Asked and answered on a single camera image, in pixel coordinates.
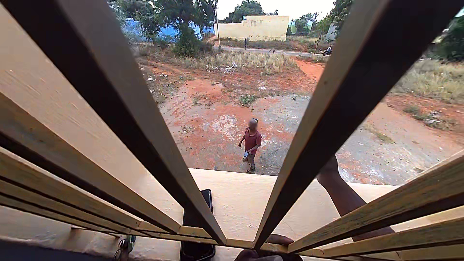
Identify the person's right hand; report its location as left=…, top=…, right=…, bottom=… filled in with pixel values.
left=316, top=155, right=341, bottom=186

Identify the person's left hand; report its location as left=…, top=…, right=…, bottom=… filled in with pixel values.
left=234, top=234, right=304, bottom=261

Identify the cream metal window grille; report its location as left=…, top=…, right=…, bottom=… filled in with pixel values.
left=0, top=0, right=464, bottom=261

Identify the person's right forearm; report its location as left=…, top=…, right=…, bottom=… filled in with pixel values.
left=322, top=173, right=396, bottom=242

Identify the black smartphone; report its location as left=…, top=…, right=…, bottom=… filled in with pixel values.
left=181, top=189, right=216, bottom=261

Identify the cream flat-roofed building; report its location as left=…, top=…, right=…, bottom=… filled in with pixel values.
left=214, top=15, right=290, bottom=41

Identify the large green tree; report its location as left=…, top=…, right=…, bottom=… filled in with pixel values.
left=109, top=0, right=217, bottom=57

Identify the green tree behind building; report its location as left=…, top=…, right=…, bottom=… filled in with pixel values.
left=223, top=0, right=266, bottom=24

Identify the blue building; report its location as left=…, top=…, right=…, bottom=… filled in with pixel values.
left=122, top=18, right=215, bottom=41

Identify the dark green tree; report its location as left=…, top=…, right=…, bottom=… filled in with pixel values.
left=433, top=15, right=464, bottom=62

